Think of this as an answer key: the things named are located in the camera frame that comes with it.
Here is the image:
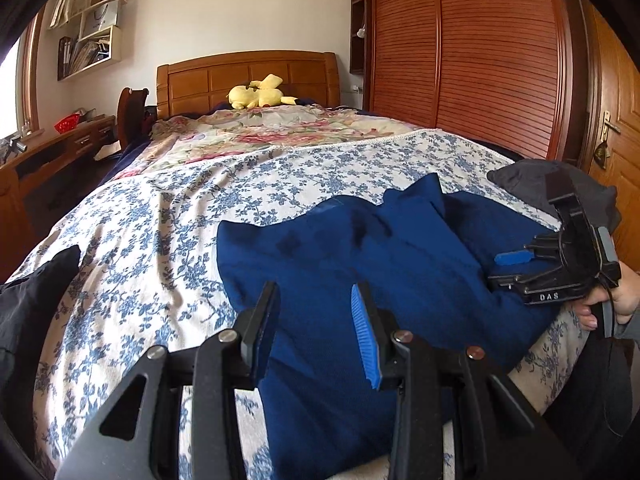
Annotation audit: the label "yellow plush toy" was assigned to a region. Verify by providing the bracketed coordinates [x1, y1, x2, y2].
[227, 74, 299, 110]

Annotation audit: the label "dark blue jacket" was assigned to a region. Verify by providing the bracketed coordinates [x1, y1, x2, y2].
[217, 172, 567, 480]

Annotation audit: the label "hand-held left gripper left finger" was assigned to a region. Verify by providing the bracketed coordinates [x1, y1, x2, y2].
[52, 281, 280, 480]

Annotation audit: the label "grey garment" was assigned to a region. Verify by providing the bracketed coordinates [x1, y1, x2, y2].
[487, 159, 622, 242]

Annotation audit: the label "white wall shelf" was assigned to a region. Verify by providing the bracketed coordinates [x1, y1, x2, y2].
[47, 0, 129, 82]

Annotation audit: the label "pink floral blanket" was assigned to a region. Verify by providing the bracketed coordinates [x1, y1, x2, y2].
[112, 104, 419, 182]

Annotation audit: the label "long wooden desk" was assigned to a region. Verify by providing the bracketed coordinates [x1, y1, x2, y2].
[0, 115, 119, 281]

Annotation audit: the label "grey metal clutter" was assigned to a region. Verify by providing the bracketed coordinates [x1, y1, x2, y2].
[0, 135, 27, 162]

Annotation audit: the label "black binder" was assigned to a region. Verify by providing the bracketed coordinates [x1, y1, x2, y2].
[57, 35, 74, 81]

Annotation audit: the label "wooden slatted wardrobe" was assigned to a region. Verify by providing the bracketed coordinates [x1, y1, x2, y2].
[350, 0, 589, 167]

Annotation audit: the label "person's right hand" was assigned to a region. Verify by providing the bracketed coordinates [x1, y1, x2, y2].
[575, 269, 640, 332]

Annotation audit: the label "black cloth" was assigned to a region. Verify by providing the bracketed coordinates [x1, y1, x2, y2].
[0, 245, 82, 398]

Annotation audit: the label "wooden bed with floral cover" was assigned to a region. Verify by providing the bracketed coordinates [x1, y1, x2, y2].
[10, 130, 592, 480]

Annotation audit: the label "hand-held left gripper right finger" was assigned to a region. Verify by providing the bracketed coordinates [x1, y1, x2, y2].
[350, 281, 581, 480]

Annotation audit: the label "window with wooden frame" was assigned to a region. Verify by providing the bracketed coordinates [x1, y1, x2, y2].
[0, 10, 47, 142]

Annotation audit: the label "brass door handle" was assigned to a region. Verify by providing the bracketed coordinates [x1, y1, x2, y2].
[592, 110, 622, 169]

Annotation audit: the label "wooden bed headboard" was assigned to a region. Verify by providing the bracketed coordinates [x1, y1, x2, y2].
[156, 50, 342, 122]

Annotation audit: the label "wooden door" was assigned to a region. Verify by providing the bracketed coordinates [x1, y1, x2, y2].
[581, 5, 640, 272]

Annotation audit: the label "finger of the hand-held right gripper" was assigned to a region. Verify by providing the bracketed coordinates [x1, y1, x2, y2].
[487, 270, 571, 296]
[494, 232, 568, 267]

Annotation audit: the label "dark wooden chair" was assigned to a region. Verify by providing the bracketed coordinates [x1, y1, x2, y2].
[117, 87, 151, 152]

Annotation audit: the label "person's black clothing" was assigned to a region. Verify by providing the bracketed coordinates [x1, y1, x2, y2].
[540, 327, 640, 480]

